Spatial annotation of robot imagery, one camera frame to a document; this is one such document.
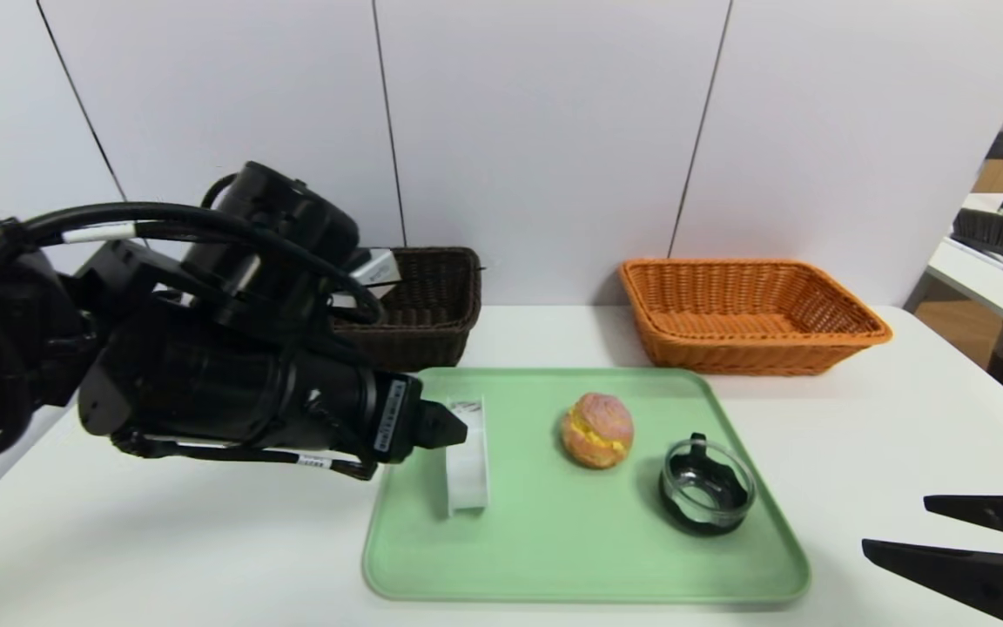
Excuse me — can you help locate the pink and yellow bread bun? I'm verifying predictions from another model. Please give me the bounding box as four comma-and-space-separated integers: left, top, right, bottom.
561, 392, 636, 470

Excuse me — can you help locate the light green plastic tray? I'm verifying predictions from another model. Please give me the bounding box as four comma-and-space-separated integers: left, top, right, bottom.
362, 367, 811, 604

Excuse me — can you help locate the white cylindrical cup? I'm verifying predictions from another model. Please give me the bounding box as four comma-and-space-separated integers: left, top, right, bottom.
445, 399, 490, 515

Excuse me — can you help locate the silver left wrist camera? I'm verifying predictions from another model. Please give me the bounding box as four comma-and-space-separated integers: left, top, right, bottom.
332, 248, 402, 306

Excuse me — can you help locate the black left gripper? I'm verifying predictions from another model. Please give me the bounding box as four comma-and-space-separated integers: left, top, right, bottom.
282, 353, 468, 464

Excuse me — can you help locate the glass jar with black lid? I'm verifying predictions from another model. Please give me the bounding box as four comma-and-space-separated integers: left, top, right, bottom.
659, 433, 757, 536

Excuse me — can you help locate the orange wicker basket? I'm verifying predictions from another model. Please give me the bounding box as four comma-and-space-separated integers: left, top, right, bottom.
620, 258, 894, 376

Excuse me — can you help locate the dark brown wicker basket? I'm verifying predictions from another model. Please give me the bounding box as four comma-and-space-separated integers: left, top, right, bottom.
332, 246, 482, 371

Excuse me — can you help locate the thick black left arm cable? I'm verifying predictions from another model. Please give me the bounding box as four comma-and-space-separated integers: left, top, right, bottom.
0, 202, 385, 325

